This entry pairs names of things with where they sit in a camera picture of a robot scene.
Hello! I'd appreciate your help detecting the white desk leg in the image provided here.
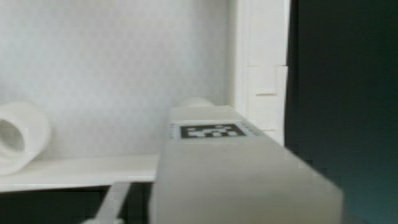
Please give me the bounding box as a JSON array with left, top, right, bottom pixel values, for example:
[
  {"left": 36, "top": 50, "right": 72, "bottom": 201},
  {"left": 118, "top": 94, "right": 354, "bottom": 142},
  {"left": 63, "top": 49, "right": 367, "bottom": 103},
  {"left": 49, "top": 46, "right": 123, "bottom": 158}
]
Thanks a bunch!
[{"left": 150, "top": 98, "right": 344, "bottom": 224}]

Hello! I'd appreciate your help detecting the white desk top panel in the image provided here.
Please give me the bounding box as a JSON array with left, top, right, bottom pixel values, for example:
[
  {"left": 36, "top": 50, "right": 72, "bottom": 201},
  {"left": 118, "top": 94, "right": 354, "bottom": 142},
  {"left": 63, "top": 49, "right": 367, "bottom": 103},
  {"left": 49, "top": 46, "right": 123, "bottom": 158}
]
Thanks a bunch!
[{"left": 0, "top": 0, "right": 290, "bottom": 193}]

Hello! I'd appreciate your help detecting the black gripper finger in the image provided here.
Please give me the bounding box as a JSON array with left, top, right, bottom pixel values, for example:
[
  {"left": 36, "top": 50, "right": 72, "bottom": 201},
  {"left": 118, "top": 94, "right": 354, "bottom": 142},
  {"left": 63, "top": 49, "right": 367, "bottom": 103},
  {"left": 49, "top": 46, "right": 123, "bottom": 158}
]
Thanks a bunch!
[{"left": 83, "top": 181, "right": 157, "bottom": 224}]

